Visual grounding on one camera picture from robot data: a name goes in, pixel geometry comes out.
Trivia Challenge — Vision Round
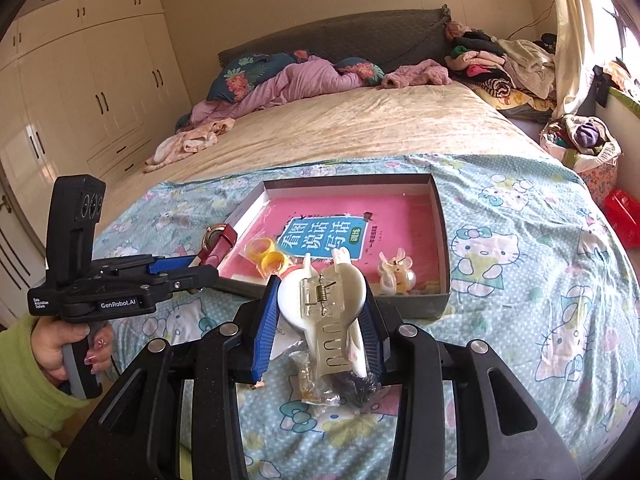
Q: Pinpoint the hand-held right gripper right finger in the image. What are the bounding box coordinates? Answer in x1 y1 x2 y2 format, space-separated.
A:
357 280 583 480

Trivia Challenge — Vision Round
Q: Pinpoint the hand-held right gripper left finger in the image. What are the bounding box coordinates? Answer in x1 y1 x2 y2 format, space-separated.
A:
55 275 283 480

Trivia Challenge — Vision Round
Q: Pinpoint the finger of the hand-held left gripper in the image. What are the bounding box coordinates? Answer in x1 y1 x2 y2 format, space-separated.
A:
147 254 201 276
155 264 220 306

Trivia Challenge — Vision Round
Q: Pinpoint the clear bag with white card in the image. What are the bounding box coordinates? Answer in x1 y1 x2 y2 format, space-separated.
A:
270 326 307 361

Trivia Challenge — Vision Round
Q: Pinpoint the white hair claw clip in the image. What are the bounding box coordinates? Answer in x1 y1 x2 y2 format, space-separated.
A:
277 247 383 378

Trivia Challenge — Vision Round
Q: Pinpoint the clear bag with gold jewelry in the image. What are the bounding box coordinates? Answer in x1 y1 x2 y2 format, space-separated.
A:
287 350 346 406

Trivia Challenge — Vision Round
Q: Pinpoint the grey cardboard box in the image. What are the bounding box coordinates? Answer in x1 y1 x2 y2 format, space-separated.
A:
197 174 451 321

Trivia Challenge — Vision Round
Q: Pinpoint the person's left forearm green sleeve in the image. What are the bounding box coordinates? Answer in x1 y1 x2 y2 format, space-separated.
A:
0 315 108 480

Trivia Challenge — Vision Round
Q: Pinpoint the person's left hand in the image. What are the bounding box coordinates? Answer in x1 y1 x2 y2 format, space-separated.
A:
30 319 116 385

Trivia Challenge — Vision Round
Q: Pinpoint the beige bunny hair clip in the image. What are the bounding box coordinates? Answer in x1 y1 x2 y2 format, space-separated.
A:
377 247 417 295

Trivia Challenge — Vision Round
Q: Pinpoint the light pink pajamas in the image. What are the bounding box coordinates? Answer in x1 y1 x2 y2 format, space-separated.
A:
145 117 236 173

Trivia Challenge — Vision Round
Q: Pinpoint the cartoon cat print blanket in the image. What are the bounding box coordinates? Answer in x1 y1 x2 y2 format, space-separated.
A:
95 152 640 480

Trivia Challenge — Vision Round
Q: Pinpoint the pink book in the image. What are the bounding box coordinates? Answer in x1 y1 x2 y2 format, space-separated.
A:
220 195 441 301

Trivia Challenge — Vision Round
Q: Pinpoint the cream wardrobe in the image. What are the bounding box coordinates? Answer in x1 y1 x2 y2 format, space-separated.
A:
0 0 193 321

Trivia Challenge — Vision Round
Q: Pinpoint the dark floral pillow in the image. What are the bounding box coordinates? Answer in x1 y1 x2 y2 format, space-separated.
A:
206 50 386 103

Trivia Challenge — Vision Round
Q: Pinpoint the pink quilt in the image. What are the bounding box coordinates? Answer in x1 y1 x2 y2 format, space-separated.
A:
175 55 368 128

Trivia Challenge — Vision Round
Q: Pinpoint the beige bedsheet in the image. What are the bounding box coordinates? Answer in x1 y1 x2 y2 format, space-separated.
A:
107 82 556 226

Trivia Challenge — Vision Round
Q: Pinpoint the pink fuzzy garment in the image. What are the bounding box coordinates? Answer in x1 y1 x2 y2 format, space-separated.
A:
382 59 453 88

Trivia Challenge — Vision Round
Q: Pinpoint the red plastic box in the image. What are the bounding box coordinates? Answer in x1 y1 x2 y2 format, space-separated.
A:
602 189 640 248

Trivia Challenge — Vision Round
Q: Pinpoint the grey padded headboard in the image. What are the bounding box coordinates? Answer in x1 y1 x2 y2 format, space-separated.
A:
217 5 451 91

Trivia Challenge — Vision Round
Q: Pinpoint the floral laundry bag with clothes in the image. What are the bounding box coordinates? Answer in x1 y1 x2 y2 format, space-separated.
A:
540 114 623 206

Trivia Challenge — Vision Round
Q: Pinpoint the pile of clothes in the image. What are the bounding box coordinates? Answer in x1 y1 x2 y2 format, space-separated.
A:
445 20 558 111

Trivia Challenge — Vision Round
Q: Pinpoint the black cloth item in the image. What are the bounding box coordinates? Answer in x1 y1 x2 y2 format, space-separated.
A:
594 65 614 108

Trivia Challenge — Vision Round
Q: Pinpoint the cream curtain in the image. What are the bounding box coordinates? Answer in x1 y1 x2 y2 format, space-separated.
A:
542 0 611 121

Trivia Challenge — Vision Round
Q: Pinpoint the window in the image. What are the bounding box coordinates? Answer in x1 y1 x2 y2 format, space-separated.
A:
580 0 640 66

